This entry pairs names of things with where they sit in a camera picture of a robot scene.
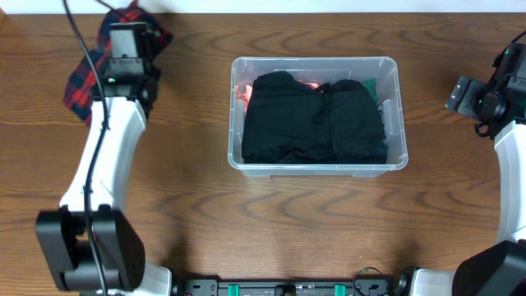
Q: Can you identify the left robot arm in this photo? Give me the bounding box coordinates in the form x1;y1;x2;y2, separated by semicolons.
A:
35;22;173;295

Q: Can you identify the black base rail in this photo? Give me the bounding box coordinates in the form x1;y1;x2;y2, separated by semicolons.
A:
171;276;410;296

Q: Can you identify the large black garment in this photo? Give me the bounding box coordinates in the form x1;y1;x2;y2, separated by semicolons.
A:
242;72;388;164

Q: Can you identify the pink printed shirt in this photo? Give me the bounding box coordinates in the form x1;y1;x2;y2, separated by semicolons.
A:
234;80;320;109

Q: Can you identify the red navy plaid shirt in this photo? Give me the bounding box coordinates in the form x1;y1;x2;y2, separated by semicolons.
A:
62;1;173;127

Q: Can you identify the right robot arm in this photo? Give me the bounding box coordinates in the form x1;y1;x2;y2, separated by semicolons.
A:
391;37;525;296

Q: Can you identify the green taped cloth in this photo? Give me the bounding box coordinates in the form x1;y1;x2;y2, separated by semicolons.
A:
362;78;378;103

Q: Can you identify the clear plastic storage bin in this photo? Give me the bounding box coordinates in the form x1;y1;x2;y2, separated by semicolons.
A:
228;57;408;178

